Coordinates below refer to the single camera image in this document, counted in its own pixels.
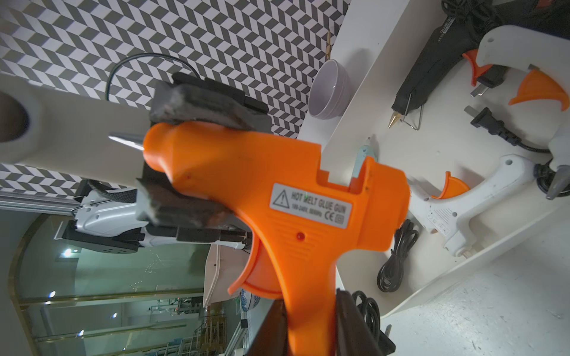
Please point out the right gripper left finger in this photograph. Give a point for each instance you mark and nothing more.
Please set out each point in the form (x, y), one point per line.
(272, 337)

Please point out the white hot glue gun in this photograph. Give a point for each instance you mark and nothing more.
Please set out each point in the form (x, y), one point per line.
(546, 60)
(451, 212)

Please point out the cream plastic storage box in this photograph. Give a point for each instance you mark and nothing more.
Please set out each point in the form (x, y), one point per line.
(377, 44)

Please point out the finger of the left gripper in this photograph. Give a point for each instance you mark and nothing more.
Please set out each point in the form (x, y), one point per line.
(187, 219)
(188, 98)

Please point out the lilac bowl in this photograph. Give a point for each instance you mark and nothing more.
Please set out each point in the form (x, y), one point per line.
(330, 93)

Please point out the orange hot glue gun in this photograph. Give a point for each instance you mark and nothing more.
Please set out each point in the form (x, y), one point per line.
(301, 222)

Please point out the light blue hot glue gun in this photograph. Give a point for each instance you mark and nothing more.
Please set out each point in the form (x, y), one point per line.
(369, 149)

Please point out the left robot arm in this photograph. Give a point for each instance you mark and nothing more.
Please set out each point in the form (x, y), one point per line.
(123, 205)

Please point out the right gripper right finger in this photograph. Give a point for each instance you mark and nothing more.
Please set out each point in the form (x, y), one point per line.
(353, 336)

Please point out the wooden stick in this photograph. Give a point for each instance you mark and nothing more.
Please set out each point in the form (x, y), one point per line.
(328, 46)

